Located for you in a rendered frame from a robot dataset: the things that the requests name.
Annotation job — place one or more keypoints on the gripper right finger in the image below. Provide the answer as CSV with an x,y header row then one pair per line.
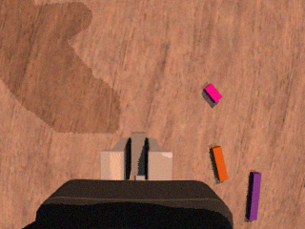
x,y
160,162

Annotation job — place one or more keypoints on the magenta rectangular block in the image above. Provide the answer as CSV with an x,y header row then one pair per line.
x,y
212,93

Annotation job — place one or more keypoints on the orange rod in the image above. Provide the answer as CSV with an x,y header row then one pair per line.
x,y
219,163

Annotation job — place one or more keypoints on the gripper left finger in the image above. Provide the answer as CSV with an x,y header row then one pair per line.
x,y
116,163

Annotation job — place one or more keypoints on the purple rod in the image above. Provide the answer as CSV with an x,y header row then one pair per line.
x,y
253,199

